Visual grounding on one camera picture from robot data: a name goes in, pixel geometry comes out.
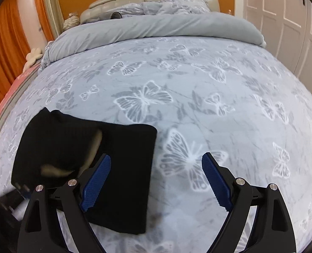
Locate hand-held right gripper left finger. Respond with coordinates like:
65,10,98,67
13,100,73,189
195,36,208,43
17,154,111,253

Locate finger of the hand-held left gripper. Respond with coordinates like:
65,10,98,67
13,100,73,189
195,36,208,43
12,180,34,199

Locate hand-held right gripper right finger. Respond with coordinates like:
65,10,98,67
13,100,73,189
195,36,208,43
201,152,296,253

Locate black pants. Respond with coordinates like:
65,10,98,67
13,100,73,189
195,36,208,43
11,108,158,235

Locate butterfly print bed sheet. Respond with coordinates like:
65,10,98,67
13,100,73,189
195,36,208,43
0,35,312,253

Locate wide orange curtain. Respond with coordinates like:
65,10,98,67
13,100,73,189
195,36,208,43
0,0,31,122

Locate white flower-shaped cushion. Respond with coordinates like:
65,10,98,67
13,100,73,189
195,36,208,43
25,48,43,67

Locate grey duvet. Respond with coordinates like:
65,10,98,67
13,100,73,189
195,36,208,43
41,13,267,67

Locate white wardrobe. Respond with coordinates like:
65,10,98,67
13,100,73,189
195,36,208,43
235,0,312,90

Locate butterfly print pillow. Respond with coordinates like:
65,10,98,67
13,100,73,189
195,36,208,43
141,0,212,16

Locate narrow orange curtain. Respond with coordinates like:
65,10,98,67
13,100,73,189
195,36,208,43
31,0,55,41

